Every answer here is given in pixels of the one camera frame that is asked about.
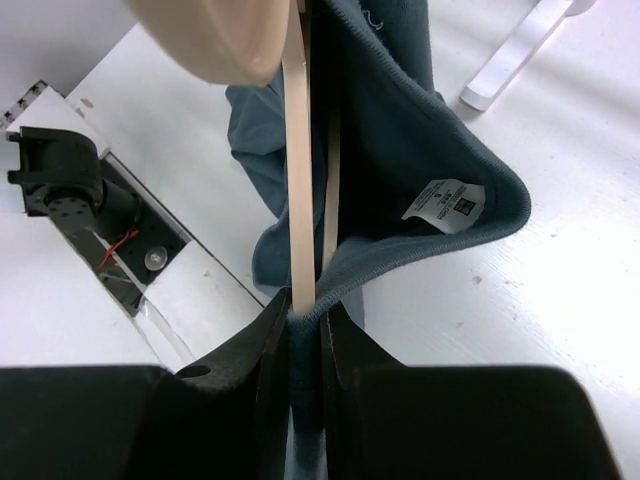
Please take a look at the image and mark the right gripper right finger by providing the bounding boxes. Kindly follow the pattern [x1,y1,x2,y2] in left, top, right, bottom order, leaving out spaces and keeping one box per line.
[320,306,621,479]

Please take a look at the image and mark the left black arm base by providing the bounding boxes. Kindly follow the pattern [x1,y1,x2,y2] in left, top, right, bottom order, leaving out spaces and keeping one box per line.
[6,127,187,315]

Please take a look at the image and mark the beige wooden hanger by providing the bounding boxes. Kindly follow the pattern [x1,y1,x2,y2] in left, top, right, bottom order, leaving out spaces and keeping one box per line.
[127,1,316,315]

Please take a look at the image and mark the white clothes rack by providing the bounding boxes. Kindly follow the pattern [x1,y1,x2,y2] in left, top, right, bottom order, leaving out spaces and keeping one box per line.
[459,0,596,112]

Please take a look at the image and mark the blue grey t shirt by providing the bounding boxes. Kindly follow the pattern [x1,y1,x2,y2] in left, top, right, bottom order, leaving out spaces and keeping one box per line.
[224,0,532,480]

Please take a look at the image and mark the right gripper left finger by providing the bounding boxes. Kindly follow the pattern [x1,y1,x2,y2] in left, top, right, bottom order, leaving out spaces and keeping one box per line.
[1,289,291,479]

